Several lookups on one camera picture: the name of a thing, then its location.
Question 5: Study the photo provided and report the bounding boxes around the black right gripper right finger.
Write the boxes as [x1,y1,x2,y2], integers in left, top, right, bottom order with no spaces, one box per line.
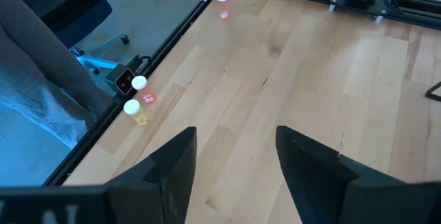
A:
[275,125,411,224]

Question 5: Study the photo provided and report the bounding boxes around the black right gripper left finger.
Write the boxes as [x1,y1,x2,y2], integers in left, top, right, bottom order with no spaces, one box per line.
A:
[104,126,198,224]

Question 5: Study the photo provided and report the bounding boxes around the yellow medicine bottle white cap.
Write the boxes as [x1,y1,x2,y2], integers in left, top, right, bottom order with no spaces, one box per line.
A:
[123,99,151,128]

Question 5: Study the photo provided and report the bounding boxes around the person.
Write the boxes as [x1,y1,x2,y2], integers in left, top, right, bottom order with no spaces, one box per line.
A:
[0,0,114,151]

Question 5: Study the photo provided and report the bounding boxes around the black office chair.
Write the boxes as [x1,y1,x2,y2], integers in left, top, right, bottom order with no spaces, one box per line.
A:
[0,0,131,77]

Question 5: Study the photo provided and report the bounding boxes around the small black camera box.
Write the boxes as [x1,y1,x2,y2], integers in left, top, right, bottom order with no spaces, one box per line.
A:
[105,63,137,96]

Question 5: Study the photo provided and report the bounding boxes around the black camera cable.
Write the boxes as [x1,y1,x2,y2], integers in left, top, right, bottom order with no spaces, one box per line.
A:
[136,54,153,70]

